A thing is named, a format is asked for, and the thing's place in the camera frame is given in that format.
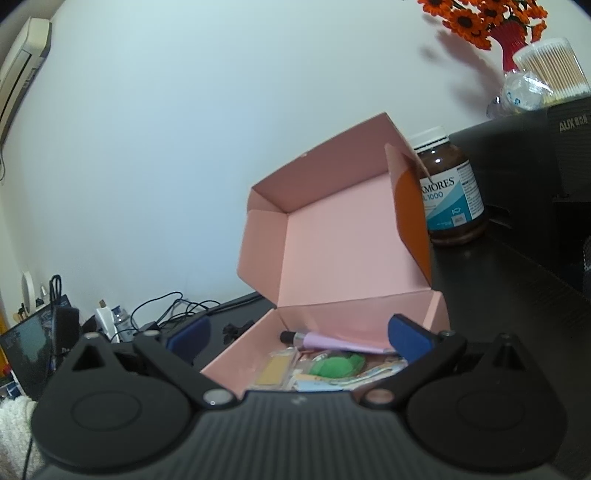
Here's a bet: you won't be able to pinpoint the white air conditioner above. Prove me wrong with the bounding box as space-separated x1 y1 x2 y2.
0 17 52 146

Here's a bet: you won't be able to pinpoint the black laptop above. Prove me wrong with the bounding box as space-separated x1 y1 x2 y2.
0 314 63 401

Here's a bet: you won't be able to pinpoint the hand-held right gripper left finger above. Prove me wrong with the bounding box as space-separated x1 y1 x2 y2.
69 316 234 409

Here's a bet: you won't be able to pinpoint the green toy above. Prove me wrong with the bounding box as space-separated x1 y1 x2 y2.
291 362 409 392
307 353 365 379

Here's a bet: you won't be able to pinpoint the red vase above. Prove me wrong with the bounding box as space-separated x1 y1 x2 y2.
496 21 532 75

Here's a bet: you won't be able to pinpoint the clear bottle with white label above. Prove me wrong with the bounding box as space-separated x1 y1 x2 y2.
112 305 132 340

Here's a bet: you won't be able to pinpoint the white tube with gold cap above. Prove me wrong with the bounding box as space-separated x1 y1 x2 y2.
95 300 121 342

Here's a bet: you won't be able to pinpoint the looped black charger cable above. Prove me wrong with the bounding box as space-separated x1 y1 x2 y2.
130 291 222 333

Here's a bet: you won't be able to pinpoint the white fluffy cloth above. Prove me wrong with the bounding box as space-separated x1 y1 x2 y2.
0 396 40 480

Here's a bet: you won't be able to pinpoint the black desktop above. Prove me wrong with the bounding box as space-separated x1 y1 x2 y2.
157 226 591 480

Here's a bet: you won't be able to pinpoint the cotton swab container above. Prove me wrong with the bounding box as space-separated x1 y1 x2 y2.
512 38 591 103

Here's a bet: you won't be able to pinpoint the small black device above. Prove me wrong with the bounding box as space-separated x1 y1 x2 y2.
50 306 83 370

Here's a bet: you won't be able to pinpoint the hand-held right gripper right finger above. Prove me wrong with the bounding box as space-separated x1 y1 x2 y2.
362 314 527 409

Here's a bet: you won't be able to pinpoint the orange artificial flowers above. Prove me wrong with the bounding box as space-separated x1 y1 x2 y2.
416 0 548 51

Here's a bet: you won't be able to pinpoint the round beige mirror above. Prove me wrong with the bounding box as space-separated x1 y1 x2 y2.
21 270 37 317

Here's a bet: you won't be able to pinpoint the small clear case yellow insert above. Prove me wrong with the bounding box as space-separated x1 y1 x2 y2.
256 348 298 388

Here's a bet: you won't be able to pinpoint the brown supplement bottle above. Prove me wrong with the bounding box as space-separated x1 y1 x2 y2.
409 126 489 248

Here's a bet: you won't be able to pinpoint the pink cardboard box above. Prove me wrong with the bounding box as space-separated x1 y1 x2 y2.
199 112 451 398

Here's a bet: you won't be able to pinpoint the crumpled clear plastic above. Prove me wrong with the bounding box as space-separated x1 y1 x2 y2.
486 69 557 118

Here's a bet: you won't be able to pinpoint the black appliance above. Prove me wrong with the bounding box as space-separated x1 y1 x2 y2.
449 95 591 296

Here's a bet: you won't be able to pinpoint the pink hand cream tube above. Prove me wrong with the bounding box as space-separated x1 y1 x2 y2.
279 330 393 354

